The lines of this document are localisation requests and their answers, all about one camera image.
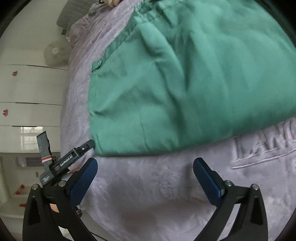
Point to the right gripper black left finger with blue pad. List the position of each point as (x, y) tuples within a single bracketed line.
[(50, 208)]

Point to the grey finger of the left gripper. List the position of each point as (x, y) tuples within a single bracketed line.
[(85, 147)]

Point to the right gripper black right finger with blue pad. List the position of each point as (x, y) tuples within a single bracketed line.
[(251, 219)]

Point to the green garment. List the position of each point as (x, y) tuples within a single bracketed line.
[(188, 73)]

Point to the white wardrobe with red decals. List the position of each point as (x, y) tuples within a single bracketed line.
[(31, 98)]

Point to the lavender plush bed blanket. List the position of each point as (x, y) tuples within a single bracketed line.
[(157, 196)]

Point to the white electric fan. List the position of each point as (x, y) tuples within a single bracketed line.
[(57, 53)]

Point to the grey quilted headboard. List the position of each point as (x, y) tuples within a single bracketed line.
[(73, 11)]

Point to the beige wrinkled pillow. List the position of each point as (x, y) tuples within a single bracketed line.
[(111, 3)]

